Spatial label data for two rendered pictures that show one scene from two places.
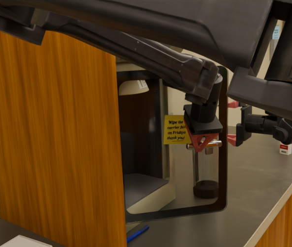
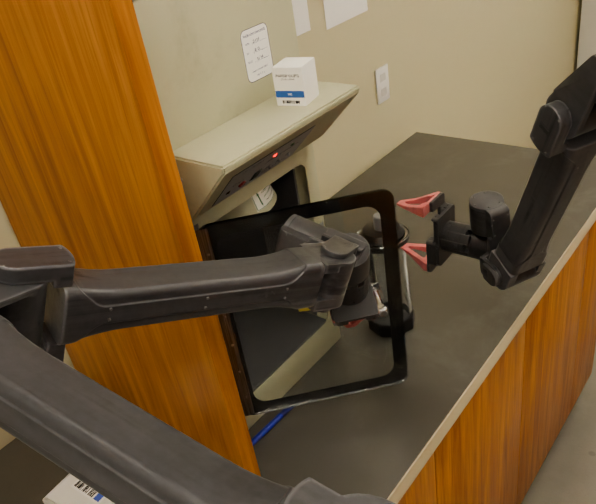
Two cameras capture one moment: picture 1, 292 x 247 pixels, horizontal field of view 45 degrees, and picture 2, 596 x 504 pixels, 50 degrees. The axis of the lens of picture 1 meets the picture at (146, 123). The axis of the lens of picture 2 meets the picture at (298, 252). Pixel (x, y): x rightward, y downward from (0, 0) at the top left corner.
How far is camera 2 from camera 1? 0.42 m
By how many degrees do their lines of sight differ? 20
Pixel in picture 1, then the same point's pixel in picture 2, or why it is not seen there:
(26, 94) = (78, 254)
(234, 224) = (422, 395)
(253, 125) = (453, 246)
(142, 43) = (216, 295)
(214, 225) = (391, 398)
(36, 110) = not seen: hidden behind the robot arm
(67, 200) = (167, 396)
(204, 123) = (350, 305)
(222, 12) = not seen: outside the picture
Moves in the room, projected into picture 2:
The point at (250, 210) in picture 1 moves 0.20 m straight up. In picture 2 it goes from (452, 363) to (450, 281)
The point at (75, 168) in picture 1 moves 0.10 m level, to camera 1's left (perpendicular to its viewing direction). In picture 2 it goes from (168, 364) to (109, 370)
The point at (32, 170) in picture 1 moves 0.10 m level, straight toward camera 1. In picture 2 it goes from (112, 348) to (114, 383)
